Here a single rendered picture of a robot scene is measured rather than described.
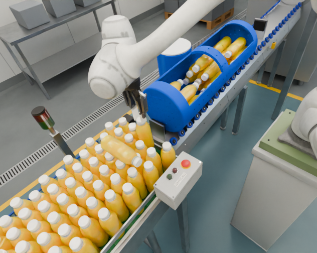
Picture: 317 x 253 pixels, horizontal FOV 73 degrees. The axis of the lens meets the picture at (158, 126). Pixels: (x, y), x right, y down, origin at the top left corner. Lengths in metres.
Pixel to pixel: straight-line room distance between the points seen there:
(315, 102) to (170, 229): 1.42
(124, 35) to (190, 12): 0.21
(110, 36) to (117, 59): 0.15
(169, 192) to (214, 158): 1.46
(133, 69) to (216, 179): 1.69
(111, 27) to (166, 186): 0.58
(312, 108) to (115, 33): 0.75
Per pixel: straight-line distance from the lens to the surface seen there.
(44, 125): 1.15
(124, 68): 0.58
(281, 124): 1.20
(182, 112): 1.03
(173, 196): 0.84
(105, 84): 0.57
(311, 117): 0.98
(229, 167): 2.23
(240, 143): 2.42
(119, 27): 0.71
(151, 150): 0.96
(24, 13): 3.37
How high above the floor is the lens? 1.86
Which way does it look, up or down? 46 degrees down
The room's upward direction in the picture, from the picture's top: 10 degrees counter-clockwise
